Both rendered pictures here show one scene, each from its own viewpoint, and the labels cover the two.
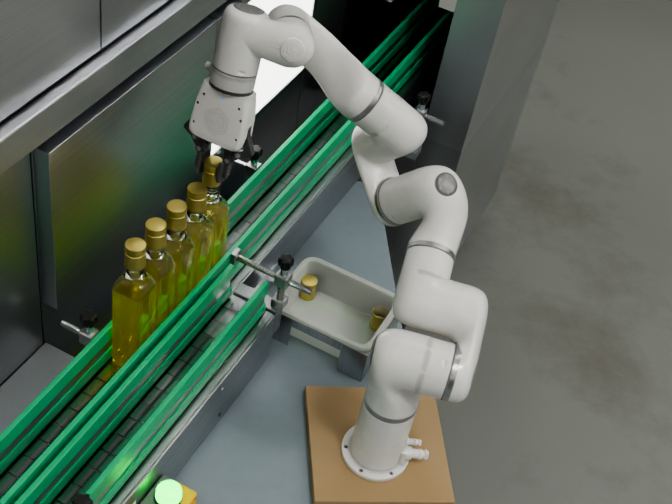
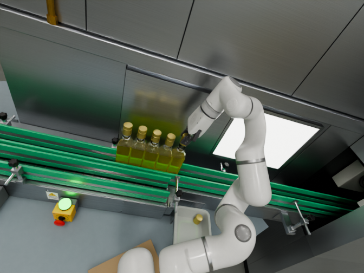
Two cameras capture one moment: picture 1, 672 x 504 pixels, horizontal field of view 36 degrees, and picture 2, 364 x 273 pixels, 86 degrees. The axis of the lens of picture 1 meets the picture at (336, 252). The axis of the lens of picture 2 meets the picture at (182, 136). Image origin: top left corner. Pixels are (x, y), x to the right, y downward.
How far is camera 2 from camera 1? 1.25 m
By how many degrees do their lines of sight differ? 41
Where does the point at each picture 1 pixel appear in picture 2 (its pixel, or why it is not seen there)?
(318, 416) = not seen: hidden behind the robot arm
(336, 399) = not seen: hidden behind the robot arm
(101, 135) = (157, 89)
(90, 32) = (173, 45)
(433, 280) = (184, 261)
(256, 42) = (222, 92)
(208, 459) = (102, 216)
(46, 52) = (145, 30)
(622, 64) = not seen: outside the picture
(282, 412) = (136, 235)
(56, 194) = (127, 90)
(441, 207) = (228, 239)
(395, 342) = (134, 259)
